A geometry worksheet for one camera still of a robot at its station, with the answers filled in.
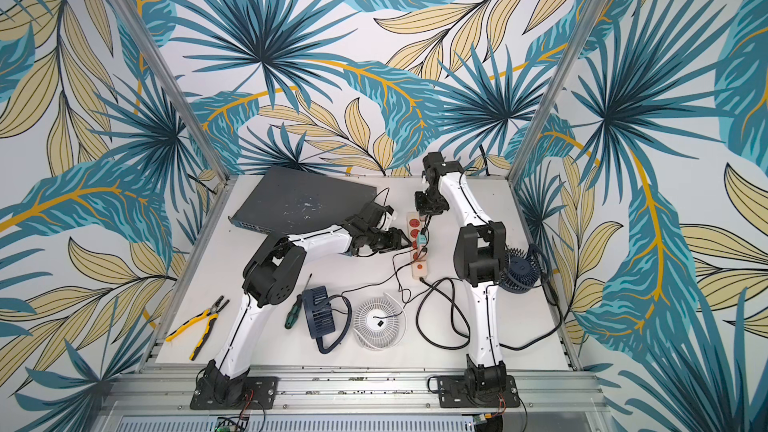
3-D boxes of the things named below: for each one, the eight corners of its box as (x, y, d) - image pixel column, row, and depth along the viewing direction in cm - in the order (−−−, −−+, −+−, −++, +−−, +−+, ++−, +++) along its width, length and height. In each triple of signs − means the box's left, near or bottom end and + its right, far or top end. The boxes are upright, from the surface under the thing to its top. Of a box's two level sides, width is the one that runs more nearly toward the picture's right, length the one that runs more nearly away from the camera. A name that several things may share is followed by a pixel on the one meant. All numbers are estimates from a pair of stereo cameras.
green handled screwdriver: (285, 328, 85) (283, 324, 83) (309, 276, 95) (308, 272, 93) (291, 329, 85) (288, 326, 83) (314, 278, 95) (312, 274, 93)
